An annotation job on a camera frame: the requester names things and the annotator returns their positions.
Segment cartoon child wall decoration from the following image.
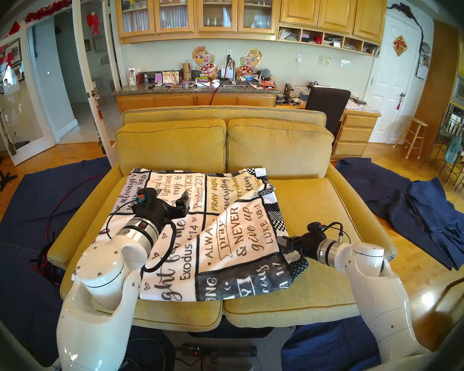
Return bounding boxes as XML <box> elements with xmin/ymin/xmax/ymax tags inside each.
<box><xmin>192</xmin><ymin>46</ymin><xmax>220</xmax><ymax>79</ymax></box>
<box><xmin>236</xmin><ymin>48</ymin><xmax>263</xmax><ymax>79</ymax></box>

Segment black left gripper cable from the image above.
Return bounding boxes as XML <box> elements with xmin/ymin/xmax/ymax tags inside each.
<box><xmin>105</xmin><ymin>198</ymin><xmax>177</xmax><ymax>273</ymax></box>

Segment yellow two-seat sofa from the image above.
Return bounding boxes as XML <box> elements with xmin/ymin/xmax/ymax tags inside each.
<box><xmin>46</xmin><ymin>106</ymin><xmax>398</xmax><ymax>333</ymax></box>

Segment tall wooden cabinet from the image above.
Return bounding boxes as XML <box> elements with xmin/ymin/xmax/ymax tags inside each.
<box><xmin>414</xmin><ymin>20</ymin><xmax>464</xmax><ymax>158</ymax></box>

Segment yellow sofa back cushion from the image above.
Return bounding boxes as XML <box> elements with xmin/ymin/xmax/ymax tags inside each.
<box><xmin>116</xmin><ymin>118</ymin><xmax>227</xmax><ymax>174</ymax></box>
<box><xmin>226</xmin><ymin>118</ymin><xmax>335</xmax><ymax>180</ymax></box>

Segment granite kitchen counter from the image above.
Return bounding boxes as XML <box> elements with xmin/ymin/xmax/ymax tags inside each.
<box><xmin>112</xmin><ymin>82</ymin><xmax>282</xmax><ymax>114</ymax></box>

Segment red counter cable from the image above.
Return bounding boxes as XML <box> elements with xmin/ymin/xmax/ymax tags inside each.
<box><xmin>209</xmin><ymin>58</ymin><xmax>232</xmax><ymax>106</ymax></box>

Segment black standing fan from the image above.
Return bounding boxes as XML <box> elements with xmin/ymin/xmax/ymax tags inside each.
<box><xmin>0</xmin><ymin>131</ymin><xmax>19</xmax><ymax>192</ymax></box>

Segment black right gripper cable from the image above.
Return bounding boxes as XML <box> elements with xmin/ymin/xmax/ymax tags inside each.
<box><xmin>322</xmin><ymin>221</ymin><xmax>350</xmax><ymax>245</ymax></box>

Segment black power strip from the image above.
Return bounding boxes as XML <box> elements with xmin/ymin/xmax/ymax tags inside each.
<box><xmin>182</xmin><ymin>344</ymin><xmax>258</xmax><ymax>358</ymax></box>

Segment black bag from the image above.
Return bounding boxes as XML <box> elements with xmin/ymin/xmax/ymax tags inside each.
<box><xmin>30</xmin><ymin>241</ymin><xmax>66</xmax><ymax>288</ymax></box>

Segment white panelled door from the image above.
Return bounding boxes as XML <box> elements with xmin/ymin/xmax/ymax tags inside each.
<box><xmin>365</xmin><ymin>9</ymin><xmax>423</xmax><ymax>145</ymax></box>

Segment red diamond door decoration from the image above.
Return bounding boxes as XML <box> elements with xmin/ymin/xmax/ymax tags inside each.
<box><xmin>392</xmin><ymin>35</ymin><xmax>408</xmax><ymax>57</ymax></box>

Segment teal bag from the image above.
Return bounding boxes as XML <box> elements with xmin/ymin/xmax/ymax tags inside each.
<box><xmin>444</xmin><ymin>134</ymin><xmax>462</xmax><ymax>164</ymax></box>

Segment white glass panel door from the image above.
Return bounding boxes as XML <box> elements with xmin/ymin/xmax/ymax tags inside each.
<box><xmin>73</xmin><ymin>0</ymin><xmax>121</xmax><ymax>168</ymax></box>
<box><xmin>0</xmin><ymin>24</ymin><xmax>56</xmax><ymax>166</ymax></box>

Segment built-in steel oven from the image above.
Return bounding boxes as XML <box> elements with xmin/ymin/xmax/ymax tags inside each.
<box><xmin>450</xmin><ymin>75</ymin><xmax>464</xmax><ymax>108</ymax></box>

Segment black office chair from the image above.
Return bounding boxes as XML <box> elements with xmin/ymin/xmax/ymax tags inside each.
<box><xmin>305</xmin><ymin>87</ymin><xmax>351</xmax><ymax>137</ymax></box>

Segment long-handled dustpan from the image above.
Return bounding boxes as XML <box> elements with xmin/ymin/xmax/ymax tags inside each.
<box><xmin>0</xmin><ymin>110</ymin><xmax>18</xmax><ymax>156</ymax></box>

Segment wooden desk with drawers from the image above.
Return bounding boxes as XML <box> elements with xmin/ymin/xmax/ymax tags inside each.
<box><xmin>276</xmin><ymin>98</ymin><xmax>382</xmax><ymax>161</ymax></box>

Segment wooden stool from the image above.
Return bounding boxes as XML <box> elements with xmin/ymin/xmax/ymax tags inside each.
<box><xmin>392</xmin><ymin>118</ymin><xmax>429</xmax><ymax>159</ymax></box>

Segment yellow sofa seat cushion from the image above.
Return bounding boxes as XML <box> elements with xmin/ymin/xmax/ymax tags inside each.
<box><xmin>60</xmin><ymin>173</ymin><xmax>223</xmax><ymax>333</ymax></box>
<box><xmin>223</xmin><ymin>177</ymin><xmax>362</xmax><ymax>328</ymax></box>

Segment green cable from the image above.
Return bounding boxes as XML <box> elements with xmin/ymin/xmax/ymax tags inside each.
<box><xmin>118</xmin><ymin>337</ymin><xmax>167</xmax><ymax>371</ymax></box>

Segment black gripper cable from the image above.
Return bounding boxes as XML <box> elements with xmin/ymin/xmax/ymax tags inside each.
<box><xmin>322</xmin><ymin>221</ymin><xmax>350</xmax><ymax>245</ymax></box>
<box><xmin>105</xmin><ymin>198</ymin><xmax>177</xmax><ymax>273</ymax></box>

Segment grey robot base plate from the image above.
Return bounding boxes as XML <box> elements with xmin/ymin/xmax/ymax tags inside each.
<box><xmin>164</xmin><ymin>326</ymin><xmax>296</xmax><ymax>371</ymax></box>

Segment wooden wall cabinets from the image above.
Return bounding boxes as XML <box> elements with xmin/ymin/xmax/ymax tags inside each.
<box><xmin>115</xmin><ymin>0</ymin><xmax>388</xmax><ymax>45</ymax></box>

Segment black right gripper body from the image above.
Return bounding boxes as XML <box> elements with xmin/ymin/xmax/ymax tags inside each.
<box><xmin>300</xmin><ymin>222</ymin><xmax>326</xmax><ymax>259</ymax></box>

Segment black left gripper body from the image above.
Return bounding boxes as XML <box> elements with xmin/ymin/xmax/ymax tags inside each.
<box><xmin>133</xmin><ymin>187</ymin><xmax>178</xmax><ymax>231</ymax></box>

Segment black metal wire rack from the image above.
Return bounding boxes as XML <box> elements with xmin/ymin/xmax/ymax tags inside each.
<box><xmin>421</xmin><ymin>109</ymin><xmax>464</xmax><ymax>172</ymax></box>

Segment white black scripture blanket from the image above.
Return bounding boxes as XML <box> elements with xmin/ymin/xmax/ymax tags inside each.
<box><xmin>95</xmin><ymin>167</ymin><xmax>309</xmax><ymax>302</ymax></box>

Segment red floor cable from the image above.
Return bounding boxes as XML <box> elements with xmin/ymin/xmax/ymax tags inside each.
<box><xmin>46</xmin><ymin>174</ymin><xmax>107</xmax><ymax>243</ymax></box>

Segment red tinsel garland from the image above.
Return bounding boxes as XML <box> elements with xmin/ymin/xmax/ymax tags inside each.
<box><xmin>24</xmin><ymin>0</ymin><xmax>73</xmax><ymax>24</ymax></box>

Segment crumpled dark blue blanket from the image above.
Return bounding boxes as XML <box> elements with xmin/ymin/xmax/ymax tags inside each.
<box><xmin>334</xmin><ymin>158</ymin><xmax>464</xmax><ymax>271</ymax></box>

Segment dark garland over door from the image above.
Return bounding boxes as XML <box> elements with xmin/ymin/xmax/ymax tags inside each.
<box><xmin>387</xmin><ymin>2</ymin><xmax>424</xmax><ymax>42</ymax></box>

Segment wall calendar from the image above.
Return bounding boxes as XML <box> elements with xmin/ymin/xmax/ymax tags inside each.
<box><xmin>417</xmin><ymin>42</ymin><xmax>432</xmax><ymax>80</ymax></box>

